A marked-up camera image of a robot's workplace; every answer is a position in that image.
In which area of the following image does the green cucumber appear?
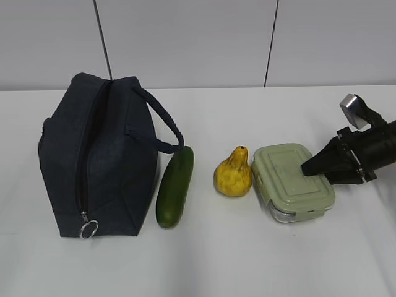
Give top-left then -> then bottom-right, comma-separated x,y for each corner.
155,146 -> 194,229

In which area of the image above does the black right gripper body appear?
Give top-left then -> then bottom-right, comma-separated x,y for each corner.
337,127 -> 377,183

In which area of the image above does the yellow pear-shaped gourd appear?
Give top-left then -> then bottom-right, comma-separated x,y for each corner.
213,146 -> 252,197

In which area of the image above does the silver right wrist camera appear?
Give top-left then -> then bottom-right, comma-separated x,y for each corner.
340,93 -> 370,130

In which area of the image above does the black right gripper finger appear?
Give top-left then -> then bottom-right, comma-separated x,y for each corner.
301,137 -> 359,178
324,171 -> 364,185

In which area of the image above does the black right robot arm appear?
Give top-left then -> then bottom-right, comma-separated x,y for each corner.
301,100 -> 395,184

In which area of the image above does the dark blue lunch bag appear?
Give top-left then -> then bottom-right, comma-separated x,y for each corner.
38,73 -> 184,239

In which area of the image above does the glass container with green lid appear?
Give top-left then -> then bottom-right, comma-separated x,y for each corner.
251,143 -> 335,223

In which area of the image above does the metal zipper pull ring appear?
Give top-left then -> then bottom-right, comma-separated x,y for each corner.
80,210 -> 100,240

